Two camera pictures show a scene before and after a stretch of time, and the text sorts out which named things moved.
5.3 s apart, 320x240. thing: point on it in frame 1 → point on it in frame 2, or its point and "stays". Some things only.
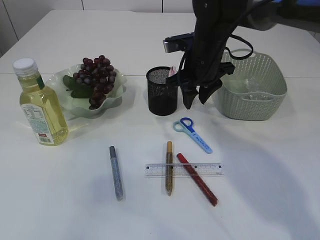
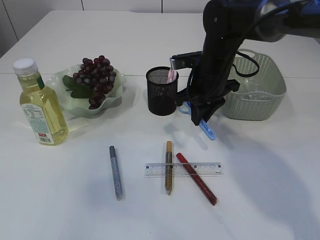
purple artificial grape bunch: x=94 y=80 stays
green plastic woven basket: x=255 y=91 stays
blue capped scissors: x=185 y=125 → x=206 y=128
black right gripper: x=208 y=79 → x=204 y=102
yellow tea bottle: x=44 y=108 stays
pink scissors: x=172 y=71 stays
